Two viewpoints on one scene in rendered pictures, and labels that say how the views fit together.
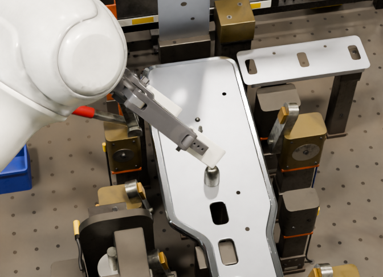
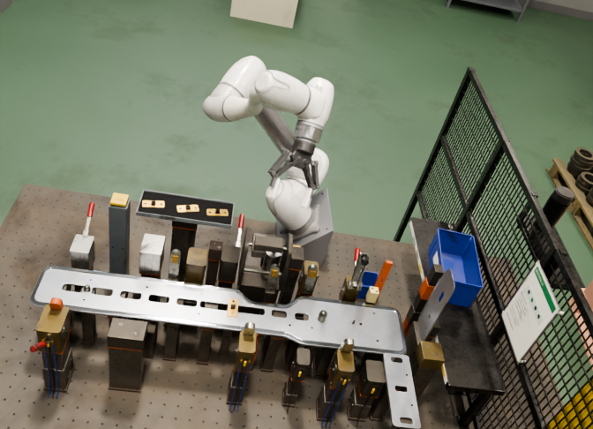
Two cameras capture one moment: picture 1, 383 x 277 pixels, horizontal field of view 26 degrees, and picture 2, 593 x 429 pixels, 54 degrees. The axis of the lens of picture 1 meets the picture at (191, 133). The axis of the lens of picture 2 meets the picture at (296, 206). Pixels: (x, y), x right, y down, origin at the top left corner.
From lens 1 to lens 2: 1.68 m
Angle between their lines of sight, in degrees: 59
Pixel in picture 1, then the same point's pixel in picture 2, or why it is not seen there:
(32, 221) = (334, 294)
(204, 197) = (311, 313)
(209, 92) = (379, 334)
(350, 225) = not seen: outside the picture
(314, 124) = (345, 365)
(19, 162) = not seen: hidden behind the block
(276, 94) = (377, 370)
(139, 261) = (266, 243)
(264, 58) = (402, 368)
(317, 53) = (406, 398)
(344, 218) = not seen: outside the picture
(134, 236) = (279, 244)
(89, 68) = (259, 80)
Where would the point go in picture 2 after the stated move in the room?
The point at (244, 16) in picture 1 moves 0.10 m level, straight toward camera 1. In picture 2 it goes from (428, 354) to (401, 345)
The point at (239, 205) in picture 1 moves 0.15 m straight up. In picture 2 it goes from (304, 326) to (312, 300)
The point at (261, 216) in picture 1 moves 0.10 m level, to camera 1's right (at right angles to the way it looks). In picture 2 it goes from (296, 333) to (290, 355)
